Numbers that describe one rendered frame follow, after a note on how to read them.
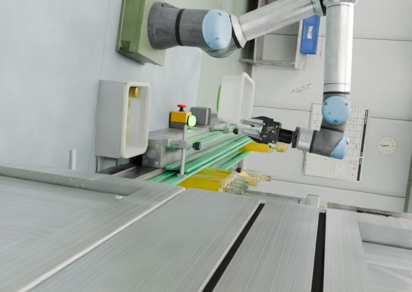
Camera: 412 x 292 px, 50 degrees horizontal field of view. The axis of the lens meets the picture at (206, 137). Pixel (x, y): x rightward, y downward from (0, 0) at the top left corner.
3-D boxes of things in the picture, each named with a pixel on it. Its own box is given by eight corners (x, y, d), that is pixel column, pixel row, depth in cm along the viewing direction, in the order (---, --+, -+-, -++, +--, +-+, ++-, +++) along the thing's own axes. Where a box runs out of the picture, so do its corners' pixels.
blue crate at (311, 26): (304, 10, 636) (320, 11, 630) (306, 14, 674) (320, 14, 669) (300, 52, 645) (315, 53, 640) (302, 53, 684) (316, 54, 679)
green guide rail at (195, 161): (165, 169, 147) (187, 172, 145) (165, 166, 147) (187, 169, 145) (253, 129, 315) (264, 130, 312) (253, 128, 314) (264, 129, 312)
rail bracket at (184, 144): (159, 175, 143) (196, 180, 140) (163, 123, 141) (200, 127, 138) (163, 173, 146) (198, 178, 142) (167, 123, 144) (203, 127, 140)
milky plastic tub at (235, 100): (217, 69, 139) (244, 70, 137) (232, 80, 161) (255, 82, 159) (211, 122, 139) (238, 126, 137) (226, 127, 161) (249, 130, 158)
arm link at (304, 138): (314, 129, 143) (308, 154, 144) (300, 126, 144) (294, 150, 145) (314, 129, 136) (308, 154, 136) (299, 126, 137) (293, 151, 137)
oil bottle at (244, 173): (219, 176, 229) (269, 183, 222) (221, 166, 230) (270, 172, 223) (221, 177, 234) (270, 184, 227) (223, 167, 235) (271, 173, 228)
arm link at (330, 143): (349, 134, 140) (343, 160, 141) (315, 127, 143) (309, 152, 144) (350, 134, 133) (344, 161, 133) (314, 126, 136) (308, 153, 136)
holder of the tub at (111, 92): (94, 173, 129) (118, 177, 126) (99, 79, 125) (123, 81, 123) (120, 164, 145) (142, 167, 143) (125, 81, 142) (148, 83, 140)
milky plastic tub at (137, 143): (95, 156, 128) (122, 159, 125) (100, 78, 125) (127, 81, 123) (122, 149, 144) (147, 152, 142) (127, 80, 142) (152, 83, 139)
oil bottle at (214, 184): (166, 189, 152) (225, 199, 146) (167, 173, 151) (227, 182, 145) (171, 186, 157) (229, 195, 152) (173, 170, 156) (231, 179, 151)
